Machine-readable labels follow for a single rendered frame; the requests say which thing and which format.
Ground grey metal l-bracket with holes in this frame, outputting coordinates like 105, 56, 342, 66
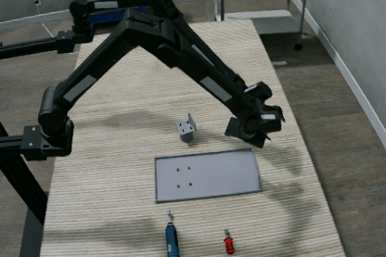
175, 112, 197, 135

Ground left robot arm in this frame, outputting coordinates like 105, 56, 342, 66
70, 0, 273, 101

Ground blue screwdriver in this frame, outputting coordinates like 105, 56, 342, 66
165, 210, 180, 257

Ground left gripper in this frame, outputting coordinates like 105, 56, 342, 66
266, 105, 286, 141

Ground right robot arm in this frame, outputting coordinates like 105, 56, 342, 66
38, 9, 281, 152

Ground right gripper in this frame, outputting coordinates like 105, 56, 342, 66
225, 117, 267, 148

